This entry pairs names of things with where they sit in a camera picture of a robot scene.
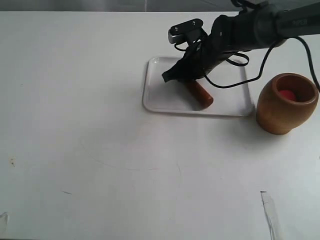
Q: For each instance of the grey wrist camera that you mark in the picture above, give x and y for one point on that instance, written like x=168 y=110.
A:
x=186 y=32

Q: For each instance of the brown wooden mortar bowl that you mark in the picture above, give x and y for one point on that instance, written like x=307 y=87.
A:
x=278 y=115

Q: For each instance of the brown wooden pestle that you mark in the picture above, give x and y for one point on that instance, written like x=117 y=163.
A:
x=204 y=99

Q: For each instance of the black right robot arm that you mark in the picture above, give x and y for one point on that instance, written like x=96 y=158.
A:
x=257 y=26

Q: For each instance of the red item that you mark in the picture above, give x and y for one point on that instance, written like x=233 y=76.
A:
x=288 y=94

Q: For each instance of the white plastic tray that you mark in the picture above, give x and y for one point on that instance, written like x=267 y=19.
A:
x=174 y=98

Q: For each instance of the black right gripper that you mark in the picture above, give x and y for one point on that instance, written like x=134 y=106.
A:
x=229 y=35

